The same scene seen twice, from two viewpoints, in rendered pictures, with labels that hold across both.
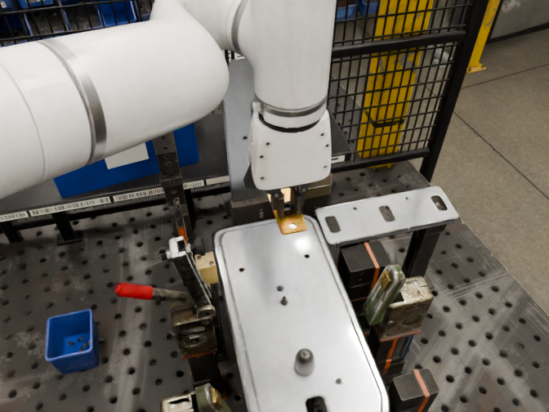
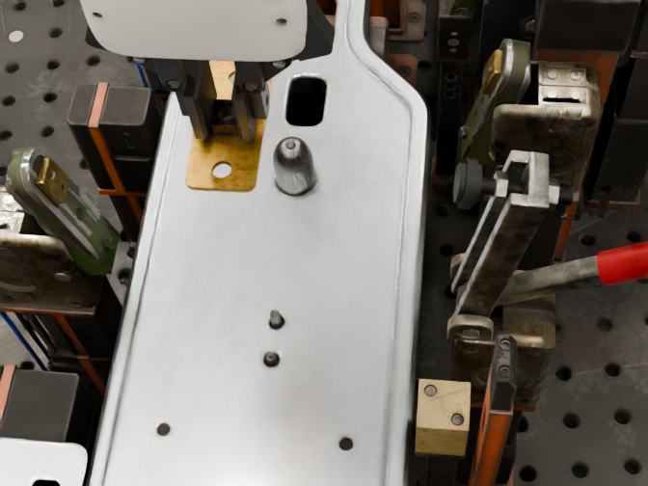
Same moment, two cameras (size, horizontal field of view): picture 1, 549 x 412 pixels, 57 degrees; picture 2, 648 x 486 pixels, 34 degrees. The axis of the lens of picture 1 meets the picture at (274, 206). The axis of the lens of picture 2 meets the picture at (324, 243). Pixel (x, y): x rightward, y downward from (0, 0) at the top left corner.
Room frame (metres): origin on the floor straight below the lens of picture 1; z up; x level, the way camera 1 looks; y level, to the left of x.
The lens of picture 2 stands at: (0.77, 0.17, 1.72)
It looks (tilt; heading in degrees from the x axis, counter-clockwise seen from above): 61 degrees down; 207
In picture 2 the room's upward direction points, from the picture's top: 7 degrees counter-clockwise
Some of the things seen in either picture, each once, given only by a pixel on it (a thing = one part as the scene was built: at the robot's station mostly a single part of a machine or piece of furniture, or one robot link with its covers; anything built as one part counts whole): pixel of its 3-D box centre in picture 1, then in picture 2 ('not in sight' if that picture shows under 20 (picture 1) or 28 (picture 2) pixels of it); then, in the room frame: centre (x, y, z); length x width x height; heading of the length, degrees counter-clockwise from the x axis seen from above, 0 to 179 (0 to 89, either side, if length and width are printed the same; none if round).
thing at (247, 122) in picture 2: (270, 196); (267, 82); (0.48, 0.01, 1.29); 0.03 x 0.03 x 0.07; 15
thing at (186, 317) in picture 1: (201, 354); (489, 398); (0.44, 0.14, 0.88); 0.07 x 0.06 x 0.35; 104
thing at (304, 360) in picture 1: (304, 361); (293, 166); (0.36, -0.05, 1.02); 0.03 x 0.03 x 0.07
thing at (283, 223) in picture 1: (287, 208); (229, 119); (0.48, -0.02, 1.25); 0.08 x 0.04 x 0.01; 15
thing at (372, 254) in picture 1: (356, 294); (68, 464); (0.60, -0.18, 0.84); 0.11 x 0.10 x 0.28; 104
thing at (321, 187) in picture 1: (305, 221); not in sight; (0.78, -0.08, 0.88); 0.08 x 0.08 x 0.36; 14
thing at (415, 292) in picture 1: (390, 338); (70, 308); (0.48, -0.23, 0.87); 0.12 x 0.09 x 0.35; 104
